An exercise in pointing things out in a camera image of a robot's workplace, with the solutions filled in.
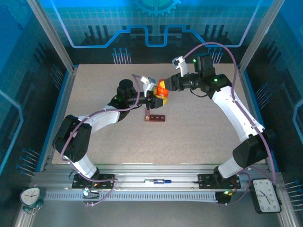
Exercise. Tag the brown weekly pill organizer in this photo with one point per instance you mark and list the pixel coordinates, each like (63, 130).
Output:
(157, 117)

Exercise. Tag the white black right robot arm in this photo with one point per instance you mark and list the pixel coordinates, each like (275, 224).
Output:
(227, 106)

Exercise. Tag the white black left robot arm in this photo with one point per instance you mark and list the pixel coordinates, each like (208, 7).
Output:
(104, 119)

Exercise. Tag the blue marker pen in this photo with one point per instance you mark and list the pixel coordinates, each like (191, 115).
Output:
(158, 181)

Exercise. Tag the black rectangular clock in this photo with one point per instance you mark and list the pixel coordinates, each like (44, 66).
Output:
(265, 196)

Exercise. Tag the green round alarm clock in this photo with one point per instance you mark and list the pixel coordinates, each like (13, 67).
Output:
(30, 196)

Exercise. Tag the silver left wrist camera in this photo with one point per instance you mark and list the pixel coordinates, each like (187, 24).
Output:
(148, 84)

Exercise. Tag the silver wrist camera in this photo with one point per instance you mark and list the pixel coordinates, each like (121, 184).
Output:
(148, 84)
(181, 65)

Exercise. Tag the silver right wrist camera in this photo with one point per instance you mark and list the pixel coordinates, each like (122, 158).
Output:
(181, 65)

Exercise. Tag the blue aluminium table side rail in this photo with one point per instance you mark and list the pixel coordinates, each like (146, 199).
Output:
(247, 89)
(67, 89)

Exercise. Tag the aluminium enclosure post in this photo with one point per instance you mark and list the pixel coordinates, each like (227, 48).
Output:
(260, 35)
(52, 35)

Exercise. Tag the aluminium rail frame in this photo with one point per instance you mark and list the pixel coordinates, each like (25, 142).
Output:
(142, 173)

